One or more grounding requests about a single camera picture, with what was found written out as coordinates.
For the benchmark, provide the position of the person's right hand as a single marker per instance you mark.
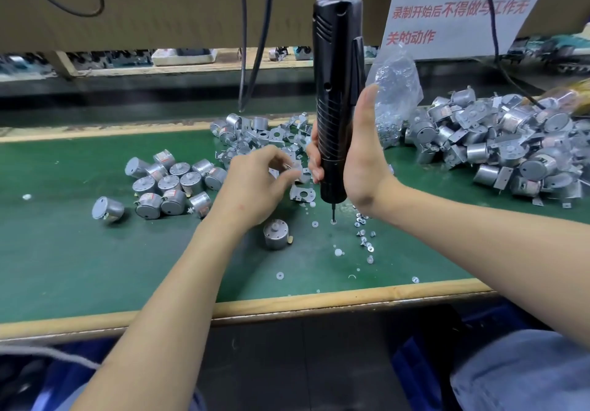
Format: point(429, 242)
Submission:
point(364, 162)

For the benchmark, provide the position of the person's left hand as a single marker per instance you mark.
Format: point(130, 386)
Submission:
point(249, 189)

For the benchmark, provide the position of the silver round motor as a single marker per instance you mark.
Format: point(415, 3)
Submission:
point(276, 233)

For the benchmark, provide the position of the pile of metal brackets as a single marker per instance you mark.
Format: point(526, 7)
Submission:
point(267, 134)

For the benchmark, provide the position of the pile of silver motors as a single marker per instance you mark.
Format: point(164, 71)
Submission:
point(166, 180)

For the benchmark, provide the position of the black electric screwdriver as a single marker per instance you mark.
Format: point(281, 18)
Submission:
point(336, 65)

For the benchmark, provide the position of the pile of assembled motors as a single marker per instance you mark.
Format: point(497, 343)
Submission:
point(498, 139)

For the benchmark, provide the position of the person's left forearm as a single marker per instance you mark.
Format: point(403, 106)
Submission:
point(147, 332)

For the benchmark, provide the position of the person's right forearm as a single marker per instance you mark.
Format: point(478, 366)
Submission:
point(493, 254)

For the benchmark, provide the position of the scatter of small silver screws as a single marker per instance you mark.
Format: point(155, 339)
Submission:
point(361, 235)

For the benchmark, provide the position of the small clear plastic bag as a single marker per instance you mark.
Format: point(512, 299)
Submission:
point(394, 88)

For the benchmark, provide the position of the white paper sign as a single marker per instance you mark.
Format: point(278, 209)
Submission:
point(470, 5)

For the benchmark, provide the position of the dark blue crate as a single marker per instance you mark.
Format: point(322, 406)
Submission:
point(433, 365)

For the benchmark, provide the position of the brown back panel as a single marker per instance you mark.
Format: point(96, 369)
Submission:
point(138, 5)

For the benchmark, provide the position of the orange packet in plastic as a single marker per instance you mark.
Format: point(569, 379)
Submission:
point(571, 97)

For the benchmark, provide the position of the green bench mat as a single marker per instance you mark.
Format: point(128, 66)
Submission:
point(37, 268)

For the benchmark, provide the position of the blue plastic bin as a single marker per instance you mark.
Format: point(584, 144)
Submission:
point(74, 374)

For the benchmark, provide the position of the grey blue trousers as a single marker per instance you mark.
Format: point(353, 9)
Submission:
point(525, 374)

